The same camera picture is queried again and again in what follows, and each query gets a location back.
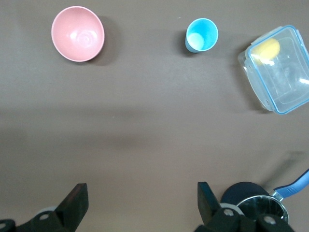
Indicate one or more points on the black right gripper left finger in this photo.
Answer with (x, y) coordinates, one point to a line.
(70, 212)

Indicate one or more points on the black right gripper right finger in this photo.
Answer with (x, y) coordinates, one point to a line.
(217, 220)

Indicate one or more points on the brown table cover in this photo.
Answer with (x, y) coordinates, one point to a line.
(144, 120)

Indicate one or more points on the clear container with blue seal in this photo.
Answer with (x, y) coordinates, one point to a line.
(282, 79)

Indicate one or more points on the yellow round food item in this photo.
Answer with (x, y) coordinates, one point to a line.
(266, 50)

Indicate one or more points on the pink bowl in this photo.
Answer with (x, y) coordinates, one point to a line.
(77, 33)

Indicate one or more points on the blue plastic cup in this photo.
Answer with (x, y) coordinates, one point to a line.
(201, 35)

